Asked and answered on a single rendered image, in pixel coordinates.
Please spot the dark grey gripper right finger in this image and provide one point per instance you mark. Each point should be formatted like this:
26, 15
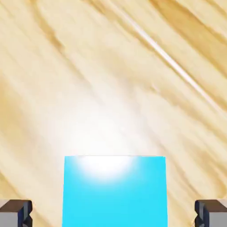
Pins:
212, 212

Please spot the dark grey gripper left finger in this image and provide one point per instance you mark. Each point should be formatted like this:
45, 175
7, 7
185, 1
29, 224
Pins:
14, 212

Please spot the small cyan cube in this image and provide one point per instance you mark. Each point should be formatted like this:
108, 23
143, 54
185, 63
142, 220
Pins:
115, 198

